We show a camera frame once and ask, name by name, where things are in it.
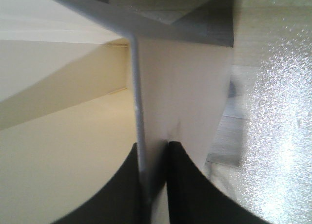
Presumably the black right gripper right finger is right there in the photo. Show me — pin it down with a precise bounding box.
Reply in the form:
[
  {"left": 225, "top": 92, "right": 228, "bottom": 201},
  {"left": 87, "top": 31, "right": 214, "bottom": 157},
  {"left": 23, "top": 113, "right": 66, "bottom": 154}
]
[{"left": 167, "top": 141, "right": 265, "bottom": 224}]

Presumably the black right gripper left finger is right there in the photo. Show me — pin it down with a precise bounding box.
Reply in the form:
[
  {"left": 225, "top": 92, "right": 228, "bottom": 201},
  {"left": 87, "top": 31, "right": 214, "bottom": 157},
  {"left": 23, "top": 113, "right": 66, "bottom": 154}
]
[{"left": 54, "top": 143, "right": 146, "bottom": 224}]

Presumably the white plastic trash bin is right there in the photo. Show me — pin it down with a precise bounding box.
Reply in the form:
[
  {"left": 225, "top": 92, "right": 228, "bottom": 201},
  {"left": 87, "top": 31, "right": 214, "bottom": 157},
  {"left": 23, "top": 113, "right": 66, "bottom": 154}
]
[{"left": 0, "top": 0, "right": 233, "bottom": 224}]

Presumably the grey round rug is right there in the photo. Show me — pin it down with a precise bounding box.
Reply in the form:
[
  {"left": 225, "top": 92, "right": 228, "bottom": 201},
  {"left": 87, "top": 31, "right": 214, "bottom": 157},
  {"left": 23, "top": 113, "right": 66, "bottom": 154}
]
[{"left": 237, "top": 0, "right": 312, "bottom": 224}]

